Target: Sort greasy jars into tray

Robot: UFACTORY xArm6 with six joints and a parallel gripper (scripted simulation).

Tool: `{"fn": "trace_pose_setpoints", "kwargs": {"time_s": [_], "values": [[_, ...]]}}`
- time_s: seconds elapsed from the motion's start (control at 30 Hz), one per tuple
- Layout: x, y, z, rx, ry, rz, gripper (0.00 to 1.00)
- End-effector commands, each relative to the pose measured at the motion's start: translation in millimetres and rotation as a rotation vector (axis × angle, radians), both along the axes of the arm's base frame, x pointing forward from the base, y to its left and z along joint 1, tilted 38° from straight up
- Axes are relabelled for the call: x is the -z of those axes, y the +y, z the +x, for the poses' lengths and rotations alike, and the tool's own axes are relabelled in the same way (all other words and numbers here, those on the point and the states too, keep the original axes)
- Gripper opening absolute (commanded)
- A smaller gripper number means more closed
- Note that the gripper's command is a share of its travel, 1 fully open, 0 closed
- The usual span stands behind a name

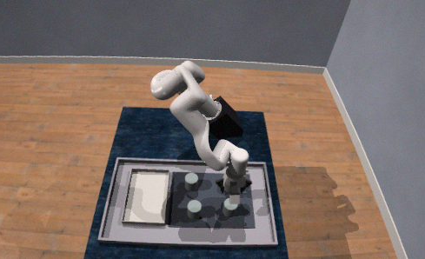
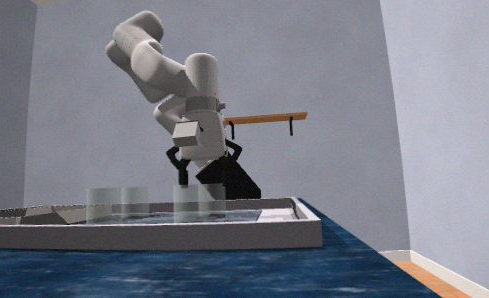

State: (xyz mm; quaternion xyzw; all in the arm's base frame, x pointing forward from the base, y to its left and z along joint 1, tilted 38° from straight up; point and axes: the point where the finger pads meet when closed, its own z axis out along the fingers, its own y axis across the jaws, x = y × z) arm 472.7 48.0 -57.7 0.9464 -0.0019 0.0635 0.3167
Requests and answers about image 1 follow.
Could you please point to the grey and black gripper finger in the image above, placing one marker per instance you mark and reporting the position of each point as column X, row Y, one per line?
column 220, row 184
column 248, row 183

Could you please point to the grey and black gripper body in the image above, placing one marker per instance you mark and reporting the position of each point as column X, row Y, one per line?
column 227, row 179

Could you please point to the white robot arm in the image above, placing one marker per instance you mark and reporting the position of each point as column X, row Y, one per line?
column 184, row 80

